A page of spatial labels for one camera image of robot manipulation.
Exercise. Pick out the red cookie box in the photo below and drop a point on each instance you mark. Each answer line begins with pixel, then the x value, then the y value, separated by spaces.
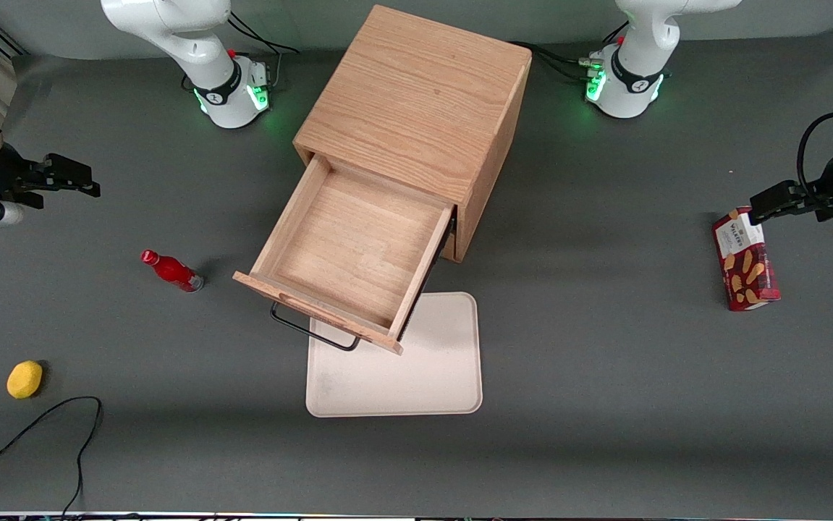
pixel 747 268

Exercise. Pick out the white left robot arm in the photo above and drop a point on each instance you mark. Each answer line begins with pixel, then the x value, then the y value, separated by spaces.
pixel 637 65

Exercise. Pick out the cream plastic tray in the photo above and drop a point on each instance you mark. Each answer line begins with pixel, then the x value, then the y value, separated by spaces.
pixel 430 362

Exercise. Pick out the red bottle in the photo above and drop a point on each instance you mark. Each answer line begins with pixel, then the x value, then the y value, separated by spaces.
pixel 171 271

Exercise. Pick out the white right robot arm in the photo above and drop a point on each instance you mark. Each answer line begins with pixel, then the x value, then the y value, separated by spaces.
pixel 199 51

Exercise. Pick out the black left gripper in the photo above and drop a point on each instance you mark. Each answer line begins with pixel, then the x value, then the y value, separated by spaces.
pixel 826 188

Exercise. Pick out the wooden drawer cabinet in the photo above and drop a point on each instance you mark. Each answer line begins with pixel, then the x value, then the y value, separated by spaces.
pixel 416 94

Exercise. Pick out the aluminium frame rail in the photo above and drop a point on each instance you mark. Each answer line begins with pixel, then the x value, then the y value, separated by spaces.
pixel 11 43

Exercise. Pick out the yellow lemon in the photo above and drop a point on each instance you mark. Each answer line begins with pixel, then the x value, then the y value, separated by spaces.
pixel 24 380

